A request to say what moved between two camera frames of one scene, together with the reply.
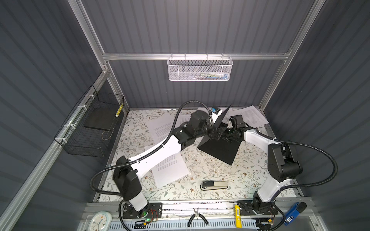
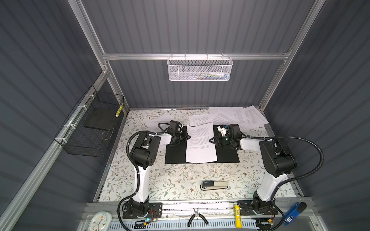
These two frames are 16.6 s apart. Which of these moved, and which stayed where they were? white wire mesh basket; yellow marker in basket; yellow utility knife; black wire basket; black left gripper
Moved: black left gripper
Stayed: yellow marker in basket; white wire mesh basket; black wire basket; yellow utility knife
